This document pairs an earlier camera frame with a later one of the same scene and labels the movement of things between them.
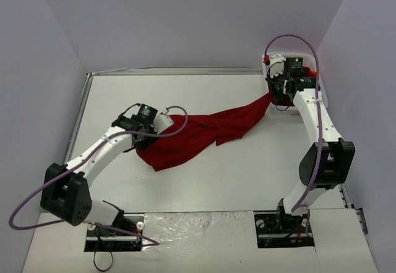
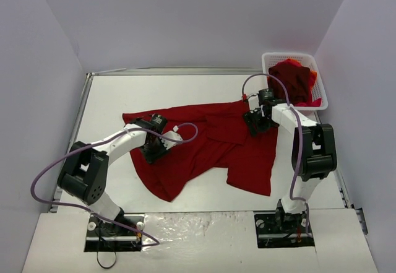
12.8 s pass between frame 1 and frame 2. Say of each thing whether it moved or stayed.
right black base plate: stayed
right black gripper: moved
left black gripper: moved
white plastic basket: stayed
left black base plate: stayed
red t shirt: moved
